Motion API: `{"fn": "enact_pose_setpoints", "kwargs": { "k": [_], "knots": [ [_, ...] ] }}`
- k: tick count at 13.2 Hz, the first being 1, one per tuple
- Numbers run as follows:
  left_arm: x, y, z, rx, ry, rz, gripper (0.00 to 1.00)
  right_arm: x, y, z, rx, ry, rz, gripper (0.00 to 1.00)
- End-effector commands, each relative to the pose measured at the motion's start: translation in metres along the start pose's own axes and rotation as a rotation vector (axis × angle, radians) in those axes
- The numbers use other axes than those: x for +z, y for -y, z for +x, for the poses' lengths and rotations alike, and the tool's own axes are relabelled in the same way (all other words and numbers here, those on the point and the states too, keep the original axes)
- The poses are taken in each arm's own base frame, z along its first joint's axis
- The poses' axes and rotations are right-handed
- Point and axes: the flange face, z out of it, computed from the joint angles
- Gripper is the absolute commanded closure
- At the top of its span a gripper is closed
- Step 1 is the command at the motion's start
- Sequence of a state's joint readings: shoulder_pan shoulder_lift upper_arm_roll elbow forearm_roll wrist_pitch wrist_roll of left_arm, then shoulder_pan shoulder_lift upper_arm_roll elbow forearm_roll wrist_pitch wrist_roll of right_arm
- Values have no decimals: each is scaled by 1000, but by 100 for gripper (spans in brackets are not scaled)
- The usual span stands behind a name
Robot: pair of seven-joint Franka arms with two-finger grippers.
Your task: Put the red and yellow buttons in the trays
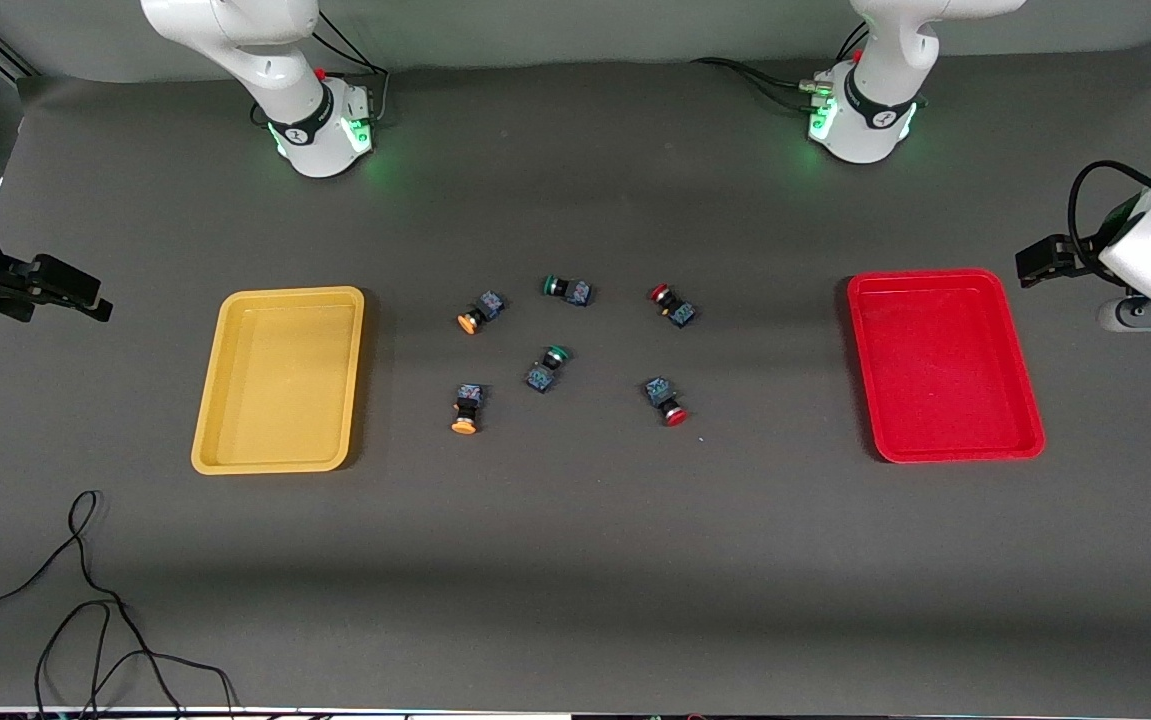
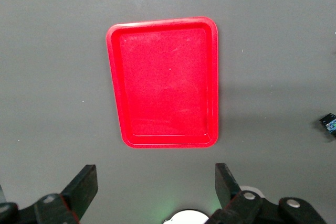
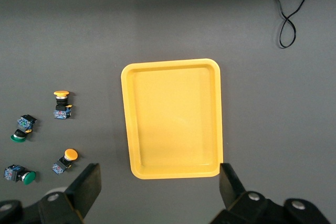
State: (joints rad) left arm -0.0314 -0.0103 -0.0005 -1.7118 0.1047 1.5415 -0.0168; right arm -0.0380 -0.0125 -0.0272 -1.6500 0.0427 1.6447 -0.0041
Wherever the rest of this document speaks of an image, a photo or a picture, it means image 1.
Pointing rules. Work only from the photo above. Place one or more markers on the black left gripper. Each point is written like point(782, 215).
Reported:
point(1067, 256)

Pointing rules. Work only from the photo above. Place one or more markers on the red mushroom push button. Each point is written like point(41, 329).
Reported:
point(660, 392)
point(677, 311)

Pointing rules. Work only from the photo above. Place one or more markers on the orange mushroom push button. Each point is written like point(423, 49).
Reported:
point(483, 310)
point(468, 402)

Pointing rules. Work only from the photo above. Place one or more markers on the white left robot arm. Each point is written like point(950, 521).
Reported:
point(875, 100)

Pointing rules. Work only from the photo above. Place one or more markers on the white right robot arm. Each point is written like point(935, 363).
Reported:
point(305, 100)

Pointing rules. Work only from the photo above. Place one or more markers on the red plastic tray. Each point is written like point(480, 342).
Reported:
point(940, 370)

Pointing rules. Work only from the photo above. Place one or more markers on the yellow plastic tray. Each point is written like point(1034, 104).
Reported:
point(280, 380)

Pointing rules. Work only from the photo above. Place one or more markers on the green mushroom push button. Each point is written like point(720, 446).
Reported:
point(570, 291)
point(541, 376)

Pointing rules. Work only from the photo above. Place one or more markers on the aluminium frame rail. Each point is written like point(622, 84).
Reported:
point(10, 55)

